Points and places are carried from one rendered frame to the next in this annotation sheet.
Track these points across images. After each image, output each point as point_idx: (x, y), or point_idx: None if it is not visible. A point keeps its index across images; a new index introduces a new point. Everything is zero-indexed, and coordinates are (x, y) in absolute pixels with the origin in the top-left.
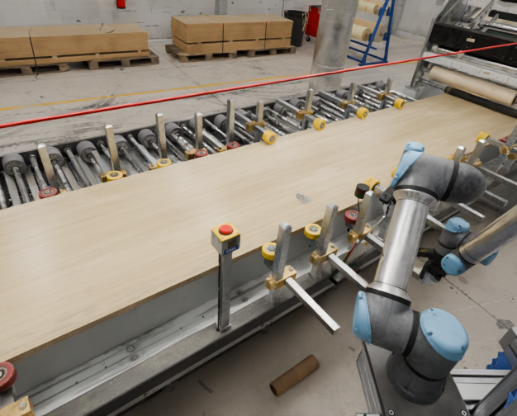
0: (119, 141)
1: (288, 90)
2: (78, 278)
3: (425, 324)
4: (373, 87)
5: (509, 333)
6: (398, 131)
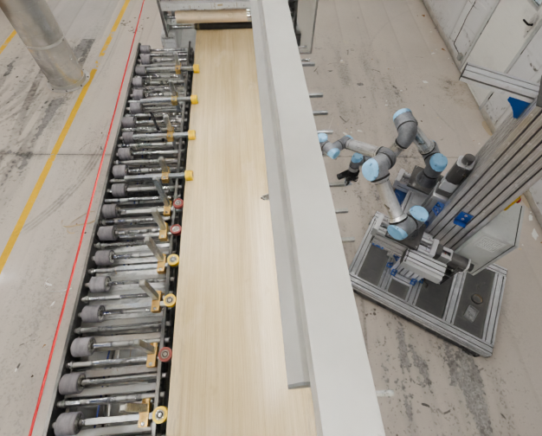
0: (104, 282)
1: (18, 86)
2: (273, 348)
3: (417, 217)
4: (148, 58)
5: (396, 182)
6: (227, 97)
